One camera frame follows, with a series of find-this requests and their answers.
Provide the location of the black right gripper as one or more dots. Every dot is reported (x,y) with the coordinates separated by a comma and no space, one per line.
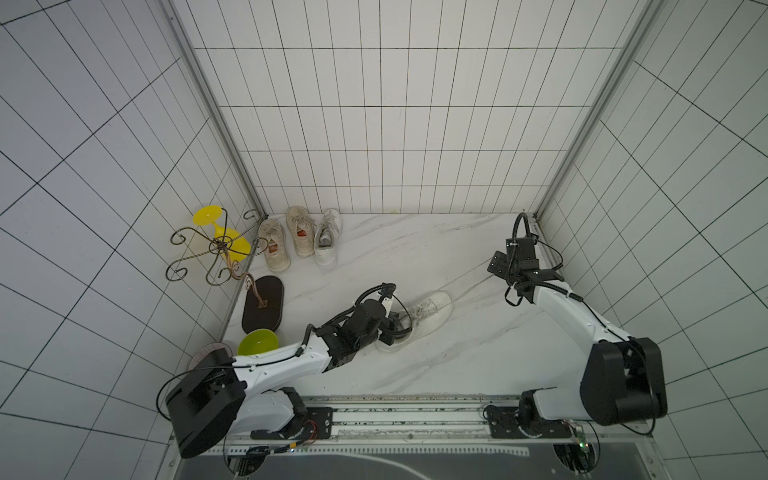
(500,264)

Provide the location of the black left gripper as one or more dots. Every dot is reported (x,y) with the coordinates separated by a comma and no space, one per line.
(390,329)

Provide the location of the white leather sneaker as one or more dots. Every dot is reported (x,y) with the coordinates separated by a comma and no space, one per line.
(423,318)
(326,239)

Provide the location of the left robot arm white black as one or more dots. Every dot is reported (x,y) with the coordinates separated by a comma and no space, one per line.
(227,395)

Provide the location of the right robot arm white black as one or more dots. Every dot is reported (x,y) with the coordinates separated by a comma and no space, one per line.
(622,377)

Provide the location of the green plastic bowl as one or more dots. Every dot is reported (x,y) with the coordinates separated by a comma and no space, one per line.
(258,342)

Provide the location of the dark oval stand base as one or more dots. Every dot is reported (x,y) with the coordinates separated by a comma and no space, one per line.
(263,303)

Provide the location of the beige sneaker red label right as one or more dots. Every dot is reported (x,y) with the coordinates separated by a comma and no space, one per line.
(302,230)

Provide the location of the beige sneaker red label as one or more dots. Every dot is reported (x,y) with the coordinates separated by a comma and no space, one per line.
(272,242)
(302,230)

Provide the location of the beige sneaker red label left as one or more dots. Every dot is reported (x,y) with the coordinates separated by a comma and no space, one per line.
(272,242)

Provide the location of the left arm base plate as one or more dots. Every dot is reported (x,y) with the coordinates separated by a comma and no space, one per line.
(314,424)

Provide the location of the aluminium mounting rail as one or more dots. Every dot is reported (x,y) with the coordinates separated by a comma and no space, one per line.
(438,419)

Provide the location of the scrolled metal wire stand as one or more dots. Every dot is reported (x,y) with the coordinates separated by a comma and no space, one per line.
(220,271)

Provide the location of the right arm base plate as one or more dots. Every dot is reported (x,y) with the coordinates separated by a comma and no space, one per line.
(507,422)

